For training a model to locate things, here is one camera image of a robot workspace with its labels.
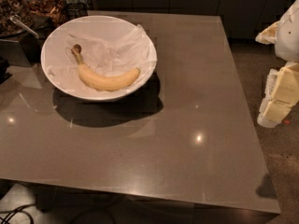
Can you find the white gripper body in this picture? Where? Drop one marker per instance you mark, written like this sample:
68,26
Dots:
289,36

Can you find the glass jar of snacks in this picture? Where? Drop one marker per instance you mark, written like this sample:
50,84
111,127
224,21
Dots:
9,8

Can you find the white bowl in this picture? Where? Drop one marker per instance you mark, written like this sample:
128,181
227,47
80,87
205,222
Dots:
103,27

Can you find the tray of dried snacks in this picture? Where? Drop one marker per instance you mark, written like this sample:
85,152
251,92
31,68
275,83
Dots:
53,9

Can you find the white paper liner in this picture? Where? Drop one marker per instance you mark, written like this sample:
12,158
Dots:
132,50

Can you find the metal scoop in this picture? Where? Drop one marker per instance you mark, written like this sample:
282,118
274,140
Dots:
16,20

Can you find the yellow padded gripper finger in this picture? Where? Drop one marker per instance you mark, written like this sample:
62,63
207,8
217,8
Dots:
281,95
268,35

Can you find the yellow banana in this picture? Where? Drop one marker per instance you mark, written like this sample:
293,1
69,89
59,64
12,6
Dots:
100,82

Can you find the dark wire basket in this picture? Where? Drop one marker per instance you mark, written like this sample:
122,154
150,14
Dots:
76,10

